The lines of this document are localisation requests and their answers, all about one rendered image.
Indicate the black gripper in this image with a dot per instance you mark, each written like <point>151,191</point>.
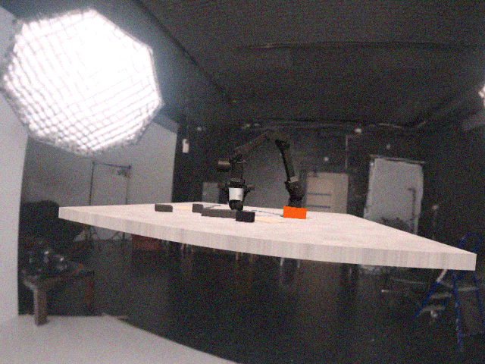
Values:
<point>224,187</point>

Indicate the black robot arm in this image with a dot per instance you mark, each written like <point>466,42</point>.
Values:
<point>282,141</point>

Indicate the dark grey controller unit with white label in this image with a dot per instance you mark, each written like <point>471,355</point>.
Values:
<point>236,204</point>

